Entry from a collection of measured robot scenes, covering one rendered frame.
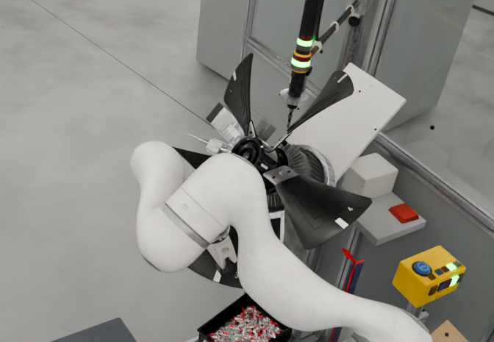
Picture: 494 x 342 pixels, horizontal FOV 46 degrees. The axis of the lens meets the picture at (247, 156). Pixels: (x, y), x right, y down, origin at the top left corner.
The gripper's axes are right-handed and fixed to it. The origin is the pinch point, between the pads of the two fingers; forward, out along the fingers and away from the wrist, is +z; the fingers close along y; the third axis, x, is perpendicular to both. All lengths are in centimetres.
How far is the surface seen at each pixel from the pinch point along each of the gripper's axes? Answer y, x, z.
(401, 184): 18, -82, 38
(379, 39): 48, -96, -7
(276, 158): 13.2, -27.7, -13.8
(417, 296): -33, -40, 10
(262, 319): -10.1, -3.8, 17.0
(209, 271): 2.9, 3.2, 2.6
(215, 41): 271, -127, 116
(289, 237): -0.1, -21.2, 3.8
